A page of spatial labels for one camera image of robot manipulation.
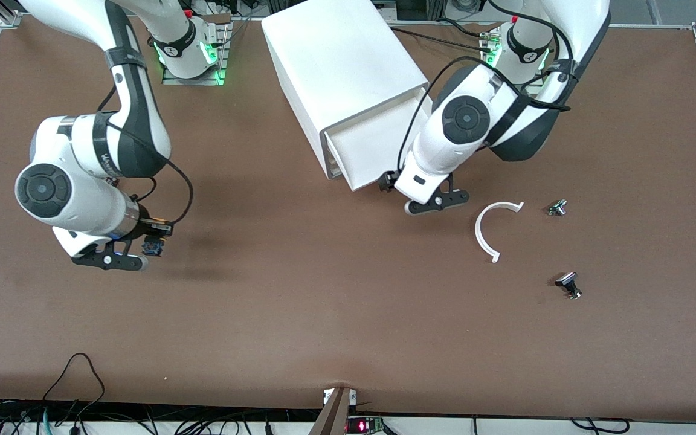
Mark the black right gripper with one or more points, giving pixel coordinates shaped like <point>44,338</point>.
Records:
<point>144,228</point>

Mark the yellow headed push button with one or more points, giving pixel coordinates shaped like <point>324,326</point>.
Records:
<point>153,248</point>

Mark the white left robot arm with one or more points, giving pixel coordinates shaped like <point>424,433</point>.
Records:
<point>444,151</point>

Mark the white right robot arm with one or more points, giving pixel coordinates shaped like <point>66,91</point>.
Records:
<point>76,199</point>

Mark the small silver green button part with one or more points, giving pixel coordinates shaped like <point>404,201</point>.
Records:
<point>557,208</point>

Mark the white curved plastic piece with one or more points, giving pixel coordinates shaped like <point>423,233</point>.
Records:
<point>478,232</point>

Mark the brown wedge strip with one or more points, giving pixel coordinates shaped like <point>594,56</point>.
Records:
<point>333,417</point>

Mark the red led display device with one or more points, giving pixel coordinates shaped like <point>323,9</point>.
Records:
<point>363,425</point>

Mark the small white bracket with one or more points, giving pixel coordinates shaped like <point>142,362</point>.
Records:
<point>327,396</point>

